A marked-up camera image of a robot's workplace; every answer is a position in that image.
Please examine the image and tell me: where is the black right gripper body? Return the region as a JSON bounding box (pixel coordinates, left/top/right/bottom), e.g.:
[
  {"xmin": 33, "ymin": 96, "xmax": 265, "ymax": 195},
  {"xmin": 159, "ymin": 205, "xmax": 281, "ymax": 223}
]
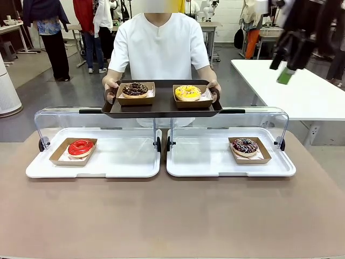
[{"xmin": 279, "ymin": 31, "xmax": 316, "ymax": 72}]

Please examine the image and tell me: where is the yellow sprinkled donut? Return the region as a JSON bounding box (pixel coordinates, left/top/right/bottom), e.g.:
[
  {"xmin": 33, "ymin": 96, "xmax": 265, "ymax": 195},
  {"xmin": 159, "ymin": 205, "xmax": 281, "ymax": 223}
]
[{"xmin": 174, "ymin": 85, "xmax": 202, "ymax": 101}]

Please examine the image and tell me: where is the dark brown serving tray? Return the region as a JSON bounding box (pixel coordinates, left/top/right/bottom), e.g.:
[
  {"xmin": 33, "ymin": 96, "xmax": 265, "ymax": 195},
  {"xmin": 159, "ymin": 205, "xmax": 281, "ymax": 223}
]
[{"xmin": 101, "ymin": 79, "xmax": 223, "ymax": 119}]

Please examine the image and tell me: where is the chocolate nut donut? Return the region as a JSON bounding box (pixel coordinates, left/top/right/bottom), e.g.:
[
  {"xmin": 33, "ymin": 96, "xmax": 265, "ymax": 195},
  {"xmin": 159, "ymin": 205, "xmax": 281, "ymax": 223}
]
[{"xmin": 122, "ymin": 82, "xmax": 149, "ymax": 98}]

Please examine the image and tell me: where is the person's right forearm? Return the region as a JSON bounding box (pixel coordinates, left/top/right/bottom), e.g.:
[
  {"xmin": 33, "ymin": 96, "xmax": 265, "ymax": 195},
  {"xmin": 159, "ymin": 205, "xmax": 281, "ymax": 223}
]
[{"xmin": 103, "ymin": 69, "xmax": 130, "ymax": 83}]

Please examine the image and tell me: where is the person's left forearm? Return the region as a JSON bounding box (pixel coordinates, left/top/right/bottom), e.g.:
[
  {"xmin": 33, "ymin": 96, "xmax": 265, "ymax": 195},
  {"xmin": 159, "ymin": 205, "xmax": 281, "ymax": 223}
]
[{"xmin": 191, "ymin": 64, "xmax": 218, "ymax": 83}]

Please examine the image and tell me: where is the person in orange trousers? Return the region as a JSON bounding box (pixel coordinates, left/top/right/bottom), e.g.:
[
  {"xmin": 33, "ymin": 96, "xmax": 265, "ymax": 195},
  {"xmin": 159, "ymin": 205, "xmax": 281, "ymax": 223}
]
[{"xmin": 239, "ymin": 0, "xmax": 266, "ymax": 60}]

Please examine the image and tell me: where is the purple sprinkled donut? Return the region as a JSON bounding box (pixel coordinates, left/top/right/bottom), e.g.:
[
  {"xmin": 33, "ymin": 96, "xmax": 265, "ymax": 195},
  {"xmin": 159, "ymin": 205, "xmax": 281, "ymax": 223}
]
[{"xmin": 232, "ymin": 138, "xmax": 259, "ymax": 158}]

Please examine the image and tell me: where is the sprinkled chocolate donut in box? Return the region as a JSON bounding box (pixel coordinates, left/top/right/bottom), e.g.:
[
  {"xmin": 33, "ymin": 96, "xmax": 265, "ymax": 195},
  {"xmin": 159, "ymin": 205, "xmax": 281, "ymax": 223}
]
[{"xmin": 228, "ymin": 137, "xmax": 272, "ymax": 165}]

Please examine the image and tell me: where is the person in yellow top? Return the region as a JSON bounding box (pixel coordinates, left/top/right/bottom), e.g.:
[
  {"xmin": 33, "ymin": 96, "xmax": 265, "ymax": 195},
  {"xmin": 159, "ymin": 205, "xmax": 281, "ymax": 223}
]
[{"xmin": 172, "ymin": 0, "xmax": 187, "ymax": 13}]

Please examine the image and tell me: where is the person in white shirt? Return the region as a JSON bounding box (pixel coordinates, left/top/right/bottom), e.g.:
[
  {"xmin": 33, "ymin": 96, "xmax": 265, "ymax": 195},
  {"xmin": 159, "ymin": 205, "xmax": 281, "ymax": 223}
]
[{"xmin": 107, "ymin": 12, "xmax": 210, "ymax": 128}]

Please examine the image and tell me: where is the person in white jacket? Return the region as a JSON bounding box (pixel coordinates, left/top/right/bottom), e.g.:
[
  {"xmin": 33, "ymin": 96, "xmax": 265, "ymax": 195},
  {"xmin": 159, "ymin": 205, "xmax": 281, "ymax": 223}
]
[{"xmin": 93, "ymin": 0, "xmax": 114, "ymax": 62}]

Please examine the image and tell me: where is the person in red shirt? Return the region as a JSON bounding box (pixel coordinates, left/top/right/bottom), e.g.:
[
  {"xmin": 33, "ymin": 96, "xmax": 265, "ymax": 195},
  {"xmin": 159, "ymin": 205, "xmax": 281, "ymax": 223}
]
[{"xmin": 72, "ymin": 0, "xmax": 107, "ymax": 74}]

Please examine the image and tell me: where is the red glazed donut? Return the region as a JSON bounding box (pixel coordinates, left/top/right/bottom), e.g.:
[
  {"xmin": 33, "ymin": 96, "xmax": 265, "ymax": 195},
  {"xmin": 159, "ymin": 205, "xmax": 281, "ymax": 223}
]
[{"xmin": 67, "ymin": 139, "xmax": 94, "ymax": 159}]

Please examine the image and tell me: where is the red donut in box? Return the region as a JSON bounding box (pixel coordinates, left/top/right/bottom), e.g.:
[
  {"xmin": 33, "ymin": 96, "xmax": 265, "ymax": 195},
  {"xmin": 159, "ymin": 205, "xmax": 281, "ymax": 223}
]
[{"xmin": 49, "ymin": 138, "xmax": 98, "ymax": 167}]

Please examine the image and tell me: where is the person's left hand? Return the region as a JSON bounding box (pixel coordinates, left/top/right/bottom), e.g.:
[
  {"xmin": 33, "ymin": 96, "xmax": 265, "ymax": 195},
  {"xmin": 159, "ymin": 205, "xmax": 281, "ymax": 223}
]
[{"xmin": 206, "ymin": 79, "xmax": 222, "ymax": 104}]

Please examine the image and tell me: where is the person's right hand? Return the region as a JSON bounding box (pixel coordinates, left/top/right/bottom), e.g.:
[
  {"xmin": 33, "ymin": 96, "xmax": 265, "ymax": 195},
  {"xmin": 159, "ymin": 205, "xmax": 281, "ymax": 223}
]
[{"xmin": 102, "ymin": 77, "xmax": 120, "ymax": 101}]

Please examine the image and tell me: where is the large white table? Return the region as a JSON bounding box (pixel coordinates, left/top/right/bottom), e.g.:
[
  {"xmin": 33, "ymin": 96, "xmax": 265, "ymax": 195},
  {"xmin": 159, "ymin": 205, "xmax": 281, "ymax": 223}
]
[{"xmin": 230, "ymin": 59, "xmax": 345, "ymax": 148}]

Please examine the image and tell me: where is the grey background desk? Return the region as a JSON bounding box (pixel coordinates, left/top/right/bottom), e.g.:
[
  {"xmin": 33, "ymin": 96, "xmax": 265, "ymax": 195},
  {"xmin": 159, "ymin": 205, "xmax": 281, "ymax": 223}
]
[{"xmin": 257, "ymin": 26, "xmax": 284, "ymax": 59}]

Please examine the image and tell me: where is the black hanging bag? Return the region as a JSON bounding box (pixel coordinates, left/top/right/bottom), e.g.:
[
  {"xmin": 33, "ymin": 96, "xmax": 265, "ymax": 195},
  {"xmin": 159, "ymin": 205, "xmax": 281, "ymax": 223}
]
[{"xmin": 233, "ymin": 26, "xmax": 245, "ymax": 50}]

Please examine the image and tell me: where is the clear display lid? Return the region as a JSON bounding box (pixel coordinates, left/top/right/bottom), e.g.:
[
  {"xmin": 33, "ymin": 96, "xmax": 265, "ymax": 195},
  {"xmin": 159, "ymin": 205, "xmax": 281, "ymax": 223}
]
[
  {"xmin": 34, "ymin": 107, "xmax": 158, "ymax": 148},
  {"xmin": 170, "ymin": 107, "xmax": 289, "ymax": 148}
]

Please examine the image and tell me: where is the wooden top background desk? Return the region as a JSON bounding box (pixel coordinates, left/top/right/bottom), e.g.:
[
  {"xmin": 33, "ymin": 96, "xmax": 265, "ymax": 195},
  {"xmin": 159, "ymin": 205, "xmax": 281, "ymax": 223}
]
[{"xmin": 198, "ymin": 21, "xmax": 223, "ymax": 66}]

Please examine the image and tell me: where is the white display tray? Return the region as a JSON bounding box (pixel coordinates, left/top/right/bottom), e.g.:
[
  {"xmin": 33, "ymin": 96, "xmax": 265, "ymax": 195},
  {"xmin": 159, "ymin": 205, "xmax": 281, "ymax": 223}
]
[
  {"xmin": 166, "ymin": 127, "xmax": 296, "ymax": 178},
  {"xmin": 25, "ymin": 127, "xmax": 162, "ymax": 179}
]

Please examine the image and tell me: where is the white background desk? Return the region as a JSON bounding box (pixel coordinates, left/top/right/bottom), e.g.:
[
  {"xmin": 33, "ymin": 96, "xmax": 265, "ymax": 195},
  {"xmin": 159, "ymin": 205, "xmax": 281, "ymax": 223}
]
[{"xmin": 0, "ymin": 21, "xmax": 37, "ymax": 54}]

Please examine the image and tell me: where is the grey plastic stool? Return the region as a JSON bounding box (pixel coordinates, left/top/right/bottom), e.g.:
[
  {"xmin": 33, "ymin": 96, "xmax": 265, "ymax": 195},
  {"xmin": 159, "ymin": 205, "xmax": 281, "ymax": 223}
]
[{"xmin": 0, "ymin": 42, "xmax": 18, "ymax": 65}]

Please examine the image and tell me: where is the white cylindrical appliance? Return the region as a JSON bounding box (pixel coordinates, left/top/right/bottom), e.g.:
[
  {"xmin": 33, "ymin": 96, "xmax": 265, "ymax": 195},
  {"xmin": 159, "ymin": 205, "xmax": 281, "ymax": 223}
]
[{"xmin": 0, "ymin": 52, "xmax": 23, "ymax": 118}]

